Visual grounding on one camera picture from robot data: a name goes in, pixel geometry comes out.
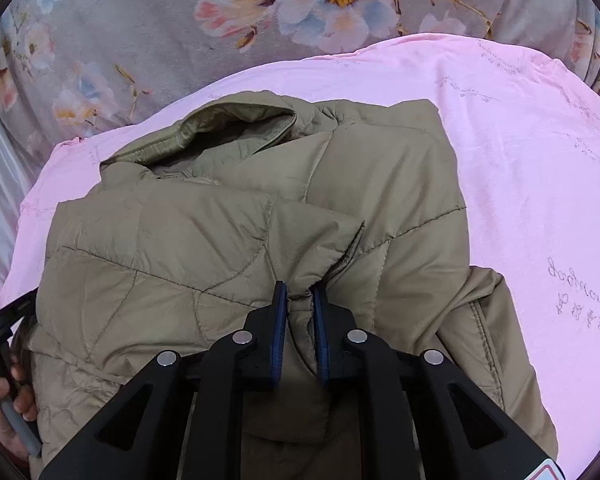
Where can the grey floral fabric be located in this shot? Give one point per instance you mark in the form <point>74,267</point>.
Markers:
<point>180,25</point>

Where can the person's left hand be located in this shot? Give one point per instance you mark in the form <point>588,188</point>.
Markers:
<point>24,395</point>

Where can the khaki quilted jacket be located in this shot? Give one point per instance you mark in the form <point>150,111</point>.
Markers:
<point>230,240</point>

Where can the pink bed sheet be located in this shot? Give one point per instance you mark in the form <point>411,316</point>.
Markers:
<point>530,185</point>

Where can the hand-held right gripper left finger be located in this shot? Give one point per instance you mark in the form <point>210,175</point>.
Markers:
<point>279,330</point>

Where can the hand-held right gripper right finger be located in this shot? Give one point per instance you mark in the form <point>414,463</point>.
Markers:
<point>321,330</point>

